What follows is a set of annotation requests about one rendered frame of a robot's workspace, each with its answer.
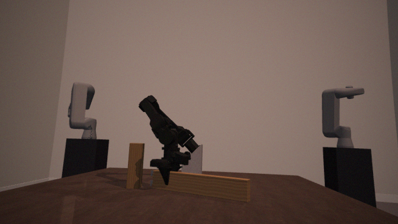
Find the wooden rail with steel hooks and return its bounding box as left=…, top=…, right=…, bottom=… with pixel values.
left=150, top=170, right=250, bottom=202

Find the wooden post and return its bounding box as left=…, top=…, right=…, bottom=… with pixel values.
left=126, top=143, right=145, bottom=189

